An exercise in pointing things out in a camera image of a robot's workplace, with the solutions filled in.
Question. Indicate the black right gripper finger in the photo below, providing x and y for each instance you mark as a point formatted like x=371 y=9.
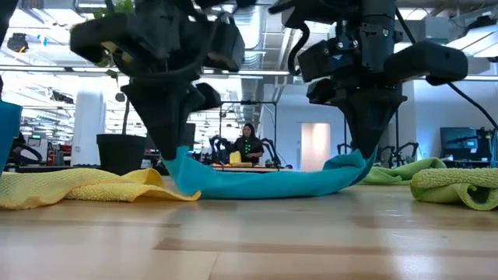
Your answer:
x=347 y=113
x=373 y=116

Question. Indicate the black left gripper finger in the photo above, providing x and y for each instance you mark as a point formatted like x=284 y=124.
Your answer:
x=186 y=116
x=159 y=113

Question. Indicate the teal microfiber towel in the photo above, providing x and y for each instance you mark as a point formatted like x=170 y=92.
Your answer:
x=253 y=186

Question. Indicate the lime green microfiber towel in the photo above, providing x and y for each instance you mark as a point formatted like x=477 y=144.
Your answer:
x=447 y=183

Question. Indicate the yellow microfiber towel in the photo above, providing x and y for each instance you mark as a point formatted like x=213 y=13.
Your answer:
x=46 y=186

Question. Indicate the other station black robot arm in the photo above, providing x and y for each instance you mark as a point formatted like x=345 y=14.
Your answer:
x=344 y=148
x=272 y=149
x=219 y=149
x=404 y=153

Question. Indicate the black computer monitor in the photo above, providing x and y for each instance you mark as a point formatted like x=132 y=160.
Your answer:
x=457 y=142
x=191 y=138

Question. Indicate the white lit door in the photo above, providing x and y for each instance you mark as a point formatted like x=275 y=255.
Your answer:
x=315 y=144

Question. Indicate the green plant in black pot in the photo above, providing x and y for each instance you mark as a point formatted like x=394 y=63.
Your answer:
x=120 y=153

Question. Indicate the person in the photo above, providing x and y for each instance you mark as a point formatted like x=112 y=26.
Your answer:
x=249 y=145

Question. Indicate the white round pillar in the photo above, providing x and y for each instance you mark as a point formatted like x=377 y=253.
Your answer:
x=88 y=128

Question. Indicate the long ceiling light strip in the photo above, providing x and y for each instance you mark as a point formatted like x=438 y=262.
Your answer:
x=264 y=72

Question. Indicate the blue storage bin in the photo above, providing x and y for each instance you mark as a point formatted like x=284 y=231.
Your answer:
x=8 y=132

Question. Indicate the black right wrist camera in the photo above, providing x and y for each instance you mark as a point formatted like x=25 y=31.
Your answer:
x=323 y=58

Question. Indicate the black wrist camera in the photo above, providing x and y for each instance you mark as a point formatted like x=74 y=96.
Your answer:
x=323 y=58
x=227 y=43

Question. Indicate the black metal station frame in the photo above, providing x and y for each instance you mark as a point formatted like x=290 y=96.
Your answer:
x=249 y=102

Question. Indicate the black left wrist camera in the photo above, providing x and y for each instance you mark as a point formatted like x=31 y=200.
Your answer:
x=227 y=43

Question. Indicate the black aluminium table frame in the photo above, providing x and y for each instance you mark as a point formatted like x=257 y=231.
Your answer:
x=307 y=175

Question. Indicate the silver round ventilation duct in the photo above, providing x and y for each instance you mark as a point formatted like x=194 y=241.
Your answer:
x=254 y=23

